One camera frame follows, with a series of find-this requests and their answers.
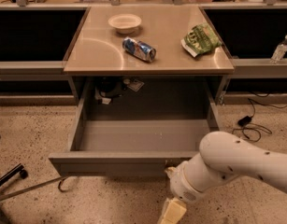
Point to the grey drawer cabinet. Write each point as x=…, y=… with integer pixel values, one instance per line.
x=147, y=41

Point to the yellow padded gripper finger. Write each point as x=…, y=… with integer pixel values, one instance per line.
x=172, y=212

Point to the black power adapter with cable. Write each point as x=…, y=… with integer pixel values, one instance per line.
x=262, y=114

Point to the clear plastic water bottle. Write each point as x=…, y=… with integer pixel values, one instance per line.
x=279, y=51

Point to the crushed blue soda can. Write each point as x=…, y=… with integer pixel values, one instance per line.
x=139, y=49

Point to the grey top drawer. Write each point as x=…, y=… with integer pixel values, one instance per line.
x=139, y=133

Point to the black chair leg with caster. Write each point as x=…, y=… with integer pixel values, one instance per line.
x=17, y=170

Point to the white tag card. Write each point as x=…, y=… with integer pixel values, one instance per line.
x=135, y=85

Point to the green chip bag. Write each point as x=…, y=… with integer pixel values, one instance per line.
x=200, y=40

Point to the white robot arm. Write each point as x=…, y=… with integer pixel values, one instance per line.
x=222, y=158

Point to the white paper bowl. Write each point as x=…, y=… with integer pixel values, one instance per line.
x=124, y=23

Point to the black items inside drawer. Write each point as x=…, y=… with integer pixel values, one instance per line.
x=106, y=89

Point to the metal rod with hook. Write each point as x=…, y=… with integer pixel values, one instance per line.
x=37, y=186

